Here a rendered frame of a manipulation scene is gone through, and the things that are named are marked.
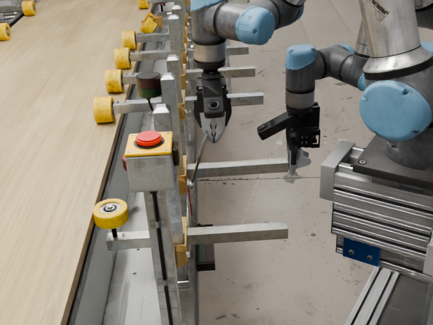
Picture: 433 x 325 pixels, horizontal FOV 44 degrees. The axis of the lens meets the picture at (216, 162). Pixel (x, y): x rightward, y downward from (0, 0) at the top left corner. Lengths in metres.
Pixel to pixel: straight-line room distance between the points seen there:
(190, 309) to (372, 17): 0.74
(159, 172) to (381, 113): 0.40
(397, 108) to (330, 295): 1.48
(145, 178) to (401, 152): 0.55
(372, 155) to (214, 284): 1.35
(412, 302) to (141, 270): 1.00
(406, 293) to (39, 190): 1.33
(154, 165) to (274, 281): 1.63
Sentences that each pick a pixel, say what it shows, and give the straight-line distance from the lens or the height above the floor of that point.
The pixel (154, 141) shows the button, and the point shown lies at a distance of 0.81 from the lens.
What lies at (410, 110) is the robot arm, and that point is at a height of 1.22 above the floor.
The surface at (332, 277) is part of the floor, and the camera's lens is 2.42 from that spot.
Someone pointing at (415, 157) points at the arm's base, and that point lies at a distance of 1.12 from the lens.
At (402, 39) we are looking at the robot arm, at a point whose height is 1.32.
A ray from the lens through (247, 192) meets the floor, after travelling 2.95.
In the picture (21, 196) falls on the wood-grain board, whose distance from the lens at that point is 1.40.
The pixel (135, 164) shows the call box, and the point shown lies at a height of 1.20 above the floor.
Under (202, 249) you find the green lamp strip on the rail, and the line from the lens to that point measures 1.43.
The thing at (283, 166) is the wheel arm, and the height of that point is 0.85.
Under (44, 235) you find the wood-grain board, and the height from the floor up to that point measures 0.90.
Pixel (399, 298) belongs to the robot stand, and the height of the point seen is 0.21.
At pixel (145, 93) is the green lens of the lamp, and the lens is 1.32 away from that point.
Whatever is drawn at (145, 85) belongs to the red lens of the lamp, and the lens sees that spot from 1.31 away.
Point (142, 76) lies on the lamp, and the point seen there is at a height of 1.15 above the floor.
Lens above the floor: 1.59
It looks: 29 degrees down
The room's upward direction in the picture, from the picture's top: 3 degrees counter-clockwise
